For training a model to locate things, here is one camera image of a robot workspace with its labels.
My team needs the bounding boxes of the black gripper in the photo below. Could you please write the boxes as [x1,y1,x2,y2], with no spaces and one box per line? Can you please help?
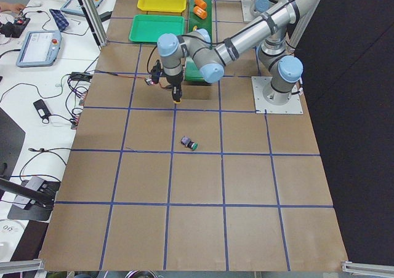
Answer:
[163,65,184,103]

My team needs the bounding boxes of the orange cylinder with 4680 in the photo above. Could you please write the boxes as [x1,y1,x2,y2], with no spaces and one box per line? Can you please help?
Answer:
[193,6,207,20]

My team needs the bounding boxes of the plain orange cylinder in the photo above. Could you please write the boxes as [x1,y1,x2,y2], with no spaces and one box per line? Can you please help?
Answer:
[193,0,207,10]

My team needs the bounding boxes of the green conveyor belt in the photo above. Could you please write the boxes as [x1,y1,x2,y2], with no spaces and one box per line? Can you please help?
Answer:
[183,0,214,82]

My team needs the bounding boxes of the green plastic tray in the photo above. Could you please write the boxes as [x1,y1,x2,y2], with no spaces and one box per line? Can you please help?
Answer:
[129,14,185,43]

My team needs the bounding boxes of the teach pendant far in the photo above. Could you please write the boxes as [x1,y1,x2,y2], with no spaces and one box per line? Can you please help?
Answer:
[60,0,105,17]

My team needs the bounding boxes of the teach pendant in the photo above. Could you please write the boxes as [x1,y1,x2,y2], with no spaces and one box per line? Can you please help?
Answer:
[16,30,62,68]
[60,0,105,17]

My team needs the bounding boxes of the teach pendant near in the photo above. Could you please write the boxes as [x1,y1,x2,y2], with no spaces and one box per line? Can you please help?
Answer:
[16,30,62,68]

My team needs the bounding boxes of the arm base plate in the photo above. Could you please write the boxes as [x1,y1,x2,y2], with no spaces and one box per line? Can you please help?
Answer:
[241,0,262,23]
[251,76,304,115]

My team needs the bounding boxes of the aluminium frame post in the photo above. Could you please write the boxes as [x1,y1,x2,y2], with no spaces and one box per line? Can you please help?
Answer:
[78,0,108,47]

